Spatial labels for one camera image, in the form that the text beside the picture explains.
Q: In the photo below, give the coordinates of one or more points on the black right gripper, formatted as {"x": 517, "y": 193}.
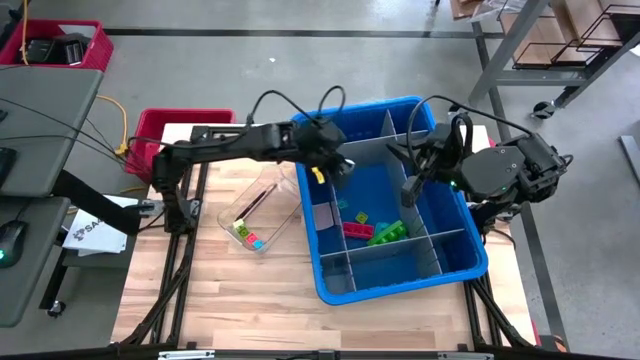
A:
{"x": 445, "y": 152}

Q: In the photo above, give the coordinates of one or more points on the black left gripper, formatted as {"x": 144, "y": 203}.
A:
{"x": 322, "y": 145}

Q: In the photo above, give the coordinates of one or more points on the grey slotted divider panel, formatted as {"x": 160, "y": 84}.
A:
{"x": 325, "y": 217}
{"x": 425, "y": 250}
{"x": 365, "y": 247}
{"x": 372, "y": 152}

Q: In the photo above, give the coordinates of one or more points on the light blue toy block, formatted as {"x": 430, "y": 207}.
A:
{"x": 343, "y": 204}

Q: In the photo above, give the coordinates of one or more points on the large blue plastic bin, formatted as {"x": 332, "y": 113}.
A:
{"x": 375, "y": 190}

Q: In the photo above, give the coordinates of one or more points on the yellow toy block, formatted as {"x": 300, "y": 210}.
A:
{"x": 361, "y": 217}

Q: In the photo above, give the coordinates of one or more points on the clear plastic container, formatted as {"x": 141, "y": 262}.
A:
{"x": 272, "y": 225}

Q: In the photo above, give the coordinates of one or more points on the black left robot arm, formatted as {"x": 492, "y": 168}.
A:
{"x": 225, "y": 147}

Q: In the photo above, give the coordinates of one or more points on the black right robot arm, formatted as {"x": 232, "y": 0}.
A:
{"x": 500, "y": 170}

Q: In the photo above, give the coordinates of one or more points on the small yellow tag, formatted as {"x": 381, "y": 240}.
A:
{"x": 318, "y": 176}

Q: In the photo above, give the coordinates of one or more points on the black caster wheel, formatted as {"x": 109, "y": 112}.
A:
{"x": 543, "y": 110}
{"x": 456, "y": 107}

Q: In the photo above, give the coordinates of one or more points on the small cyan toy block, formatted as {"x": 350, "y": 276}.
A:
{"x": 258, "y": 244}

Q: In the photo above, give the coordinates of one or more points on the small green toy block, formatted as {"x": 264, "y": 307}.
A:
{"x": 243, "y": 231}

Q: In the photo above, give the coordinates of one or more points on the small pale yellow block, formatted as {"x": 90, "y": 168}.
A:
{"x": 238, "y": 223}

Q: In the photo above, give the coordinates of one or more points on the metal rolling cart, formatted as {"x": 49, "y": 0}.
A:
{"x": 505, "y": 50}

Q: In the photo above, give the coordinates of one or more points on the brown cardboard piece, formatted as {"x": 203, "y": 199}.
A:
{"x": 462, "y": 7}

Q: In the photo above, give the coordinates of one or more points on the empty red plastic basket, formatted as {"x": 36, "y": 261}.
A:
{"x": 165, "y": 122}

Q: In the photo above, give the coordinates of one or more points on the brown cardboard box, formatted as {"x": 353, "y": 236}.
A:
{"x": 545, "y": 30}

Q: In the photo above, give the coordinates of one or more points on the black diagonal bar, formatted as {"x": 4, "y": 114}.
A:
{"x": 95, "y": 202}

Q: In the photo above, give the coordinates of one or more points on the white printed paper sheet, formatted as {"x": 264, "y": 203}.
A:
{"x": 95, "y": 235}

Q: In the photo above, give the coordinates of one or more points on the red basket with black devices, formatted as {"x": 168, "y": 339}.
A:
{"x": 100, "y": 50}

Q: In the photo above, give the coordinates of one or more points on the black box device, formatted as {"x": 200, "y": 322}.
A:
{"x": 37, "y": 50}
{"x": 72, "y": 50}

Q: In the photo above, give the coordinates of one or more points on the grey desk top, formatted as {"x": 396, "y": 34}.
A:
{"x": 45, "y": 115}
{"x": 30, "y": 290}

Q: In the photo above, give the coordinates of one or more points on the black desk leg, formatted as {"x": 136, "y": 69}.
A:
{"x": 56, "y": 308}

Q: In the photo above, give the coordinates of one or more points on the black flat device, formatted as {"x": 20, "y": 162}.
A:
{"x": 6, "y": 165}

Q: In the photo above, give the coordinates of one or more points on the black computer mouse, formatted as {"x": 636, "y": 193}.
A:
{"x": 11, "y": 242}

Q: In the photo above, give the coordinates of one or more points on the silver metal bracket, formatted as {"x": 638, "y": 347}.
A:
{"x": 465, "y": 356}
{"x": 185, "y": 355}

